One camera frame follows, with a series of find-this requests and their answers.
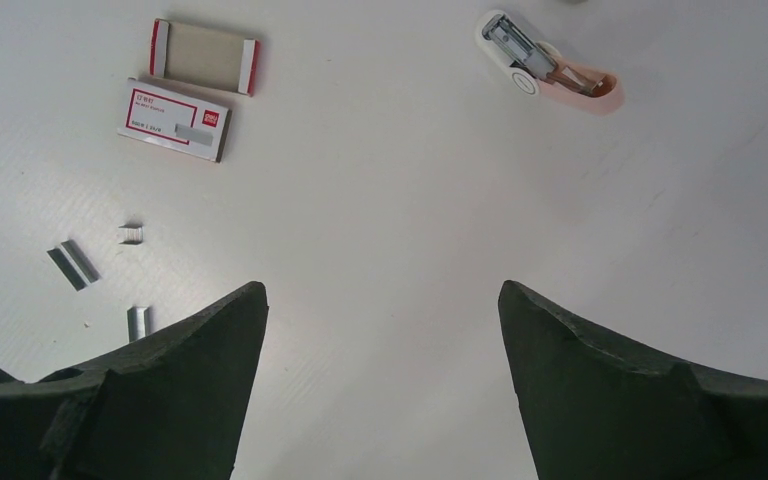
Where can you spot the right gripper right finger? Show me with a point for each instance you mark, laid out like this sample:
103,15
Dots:
596,404

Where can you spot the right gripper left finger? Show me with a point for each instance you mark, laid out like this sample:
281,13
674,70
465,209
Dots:
171,405

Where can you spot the silver staple strip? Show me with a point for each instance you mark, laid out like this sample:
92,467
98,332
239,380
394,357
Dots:
73,263
138,322

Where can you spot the small silver staple piece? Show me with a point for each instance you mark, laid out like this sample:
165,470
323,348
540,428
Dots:
130,234

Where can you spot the red white staple box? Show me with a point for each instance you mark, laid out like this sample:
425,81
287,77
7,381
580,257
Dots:
174,121

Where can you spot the staple box tray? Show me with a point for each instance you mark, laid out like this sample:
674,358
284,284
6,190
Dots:
204,57

